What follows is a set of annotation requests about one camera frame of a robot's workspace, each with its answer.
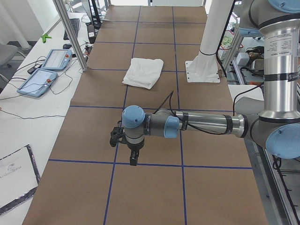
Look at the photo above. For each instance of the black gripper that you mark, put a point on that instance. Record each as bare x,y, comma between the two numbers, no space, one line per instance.
134,146

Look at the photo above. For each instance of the white long-sleeve printed shirt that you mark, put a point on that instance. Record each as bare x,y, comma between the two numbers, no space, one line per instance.
143,73

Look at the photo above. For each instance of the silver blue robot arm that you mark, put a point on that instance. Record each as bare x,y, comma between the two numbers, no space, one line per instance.
273,123

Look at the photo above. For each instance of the lower blue teach pendant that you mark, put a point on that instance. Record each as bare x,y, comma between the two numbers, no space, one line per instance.
38,83

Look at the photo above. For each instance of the blue teach pendant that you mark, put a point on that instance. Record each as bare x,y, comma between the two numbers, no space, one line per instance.
57,59
38,83

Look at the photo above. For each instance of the upper blue teach pendant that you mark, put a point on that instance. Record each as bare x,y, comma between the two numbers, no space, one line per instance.
57,59

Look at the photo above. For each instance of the black power adapter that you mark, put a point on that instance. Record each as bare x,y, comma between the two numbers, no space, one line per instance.
91,34

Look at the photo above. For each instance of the black computer mouse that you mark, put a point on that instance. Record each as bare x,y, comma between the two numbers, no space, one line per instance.
66,46

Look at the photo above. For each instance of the white plastic chair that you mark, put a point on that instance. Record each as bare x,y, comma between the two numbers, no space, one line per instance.
246,93

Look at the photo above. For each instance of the green plastic clamp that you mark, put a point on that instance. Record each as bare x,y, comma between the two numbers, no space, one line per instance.
45,37

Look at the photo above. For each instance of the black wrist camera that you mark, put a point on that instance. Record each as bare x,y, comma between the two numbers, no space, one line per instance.
117,136

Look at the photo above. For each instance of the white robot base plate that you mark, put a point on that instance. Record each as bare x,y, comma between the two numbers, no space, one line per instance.
208,74

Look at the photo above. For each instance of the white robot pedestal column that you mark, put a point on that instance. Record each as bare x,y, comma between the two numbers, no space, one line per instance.
220,11

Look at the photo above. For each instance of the aluminium frame post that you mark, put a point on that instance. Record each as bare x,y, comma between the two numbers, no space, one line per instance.
60,7

